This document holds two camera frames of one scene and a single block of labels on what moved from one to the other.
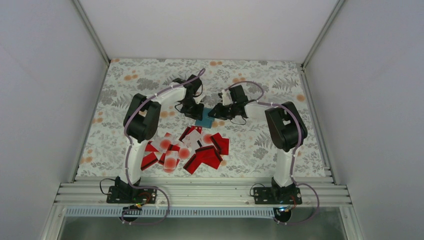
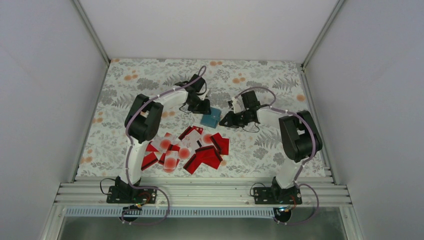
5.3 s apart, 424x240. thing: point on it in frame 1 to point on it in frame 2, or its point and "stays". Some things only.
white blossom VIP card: [191, 140] stays
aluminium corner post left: [80, 8] stays
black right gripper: [220, 113] to [229, 117]
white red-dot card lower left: [170, 161] stays
